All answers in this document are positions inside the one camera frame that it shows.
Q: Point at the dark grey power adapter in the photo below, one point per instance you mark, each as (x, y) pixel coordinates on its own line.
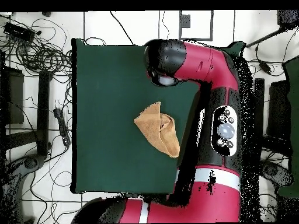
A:
(265, 67)

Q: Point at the dark green table cloth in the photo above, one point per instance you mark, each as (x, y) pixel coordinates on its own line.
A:
(105, 93)

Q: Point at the small dark round object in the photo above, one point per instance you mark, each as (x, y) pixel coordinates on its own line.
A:
(46, 13)

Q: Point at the dark flat box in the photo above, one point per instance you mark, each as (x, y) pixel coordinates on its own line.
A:
(14, 98)
(279, 109)

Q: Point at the dark tripod rod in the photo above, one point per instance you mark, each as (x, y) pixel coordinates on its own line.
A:
(264, 38)

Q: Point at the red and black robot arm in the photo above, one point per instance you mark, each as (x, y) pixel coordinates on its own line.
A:
(205, 65)

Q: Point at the black upright bar stand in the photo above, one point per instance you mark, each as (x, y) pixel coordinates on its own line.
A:
(43, 112)
(259, 105)

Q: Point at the grey curved base foot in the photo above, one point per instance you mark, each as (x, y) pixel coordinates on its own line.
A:
(275, 172)
(30, 163)

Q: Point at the black power strip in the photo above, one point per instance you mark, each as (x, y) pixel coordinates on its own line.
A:
(62, 126)

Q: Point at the tan terry towel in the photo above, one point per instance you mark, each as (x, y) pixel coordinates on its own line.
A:
(154, 130)

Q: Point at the black electronics box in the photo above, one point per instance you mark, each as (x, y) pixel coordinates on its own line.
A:
(17, 31)

